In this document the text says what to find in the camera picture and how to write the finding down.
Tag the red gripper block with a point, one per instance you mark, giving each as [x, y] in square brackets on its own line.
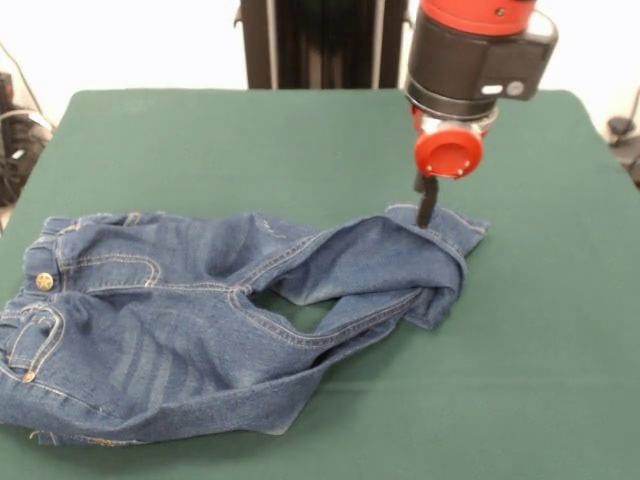
[447, 155]

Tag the blue denim jeans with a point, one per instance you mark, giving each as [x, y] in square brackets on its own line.
[175, 325]

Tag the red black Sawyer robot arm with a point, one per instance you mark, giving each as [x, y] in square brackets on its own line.
[450, 65]

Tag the dark green table cloth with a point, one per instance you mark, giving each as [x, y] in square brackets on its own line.
[500, 375]

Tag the black wheeled chair base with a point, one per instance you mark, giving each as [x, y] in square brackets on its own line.
[15, 145]
[620, 126]

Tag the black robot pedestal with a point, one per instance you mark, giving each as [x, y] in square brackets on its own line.
[325, 45]

